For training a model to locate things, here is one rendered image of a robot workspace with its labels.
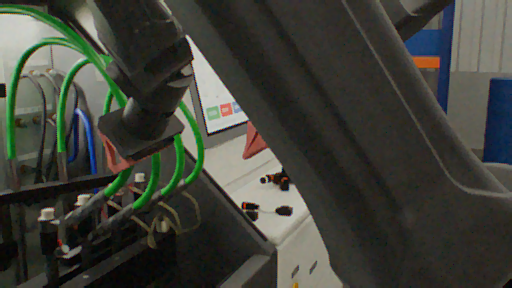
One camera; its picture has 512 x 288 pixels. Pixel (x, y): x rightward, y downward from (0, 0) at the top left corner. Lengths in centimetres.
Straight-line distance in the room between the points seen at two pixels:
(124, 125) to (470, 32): 658
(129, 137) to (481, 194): 52
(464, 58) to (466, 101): 56
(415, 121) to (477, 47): 695
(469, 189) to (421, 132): 3
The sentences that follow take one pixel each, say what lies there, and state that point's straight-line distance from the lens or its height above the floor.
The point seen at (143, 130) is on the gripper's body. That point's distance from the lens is 63.
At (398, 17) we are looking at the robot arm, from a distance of 63.
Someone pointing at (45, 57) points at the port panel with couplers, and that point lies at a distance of 122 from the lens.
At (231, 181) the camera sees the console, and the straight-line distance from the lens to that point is 133.
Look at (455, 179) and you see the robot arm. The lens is 17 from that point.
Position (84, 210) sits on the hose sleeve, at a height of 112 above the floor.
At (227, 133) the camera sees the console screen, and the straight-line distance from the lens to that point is 134.
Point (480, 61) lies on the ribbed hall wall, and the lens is 707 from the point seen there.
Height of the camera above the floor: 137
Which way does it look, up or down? 11 degrees down
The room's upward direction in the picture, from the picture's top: straight up
